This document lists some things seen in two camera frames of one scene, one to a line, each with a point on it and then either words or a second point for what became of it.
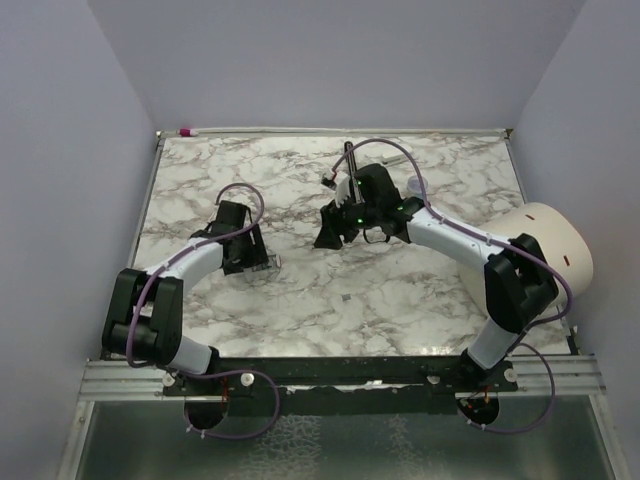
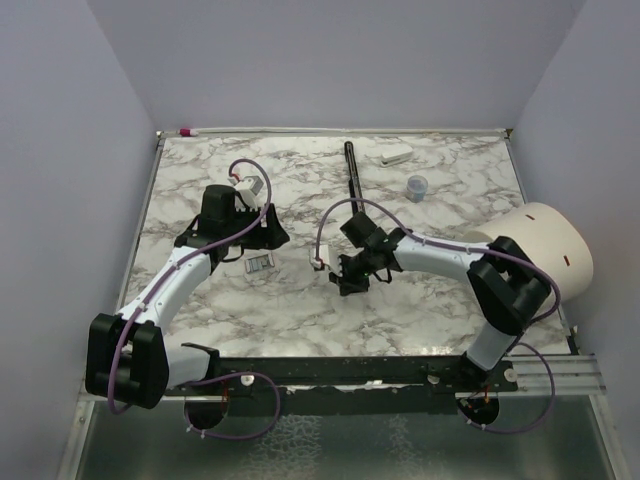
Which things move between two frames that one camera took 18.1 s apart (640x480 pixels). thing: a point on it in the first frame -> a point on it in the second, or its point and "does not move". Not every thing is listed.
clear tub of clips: [414, 186] does not move
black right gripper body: [361, 216] -> [356, 271]
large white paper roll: [561, 238] does not move
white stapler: [392, 158] does not move
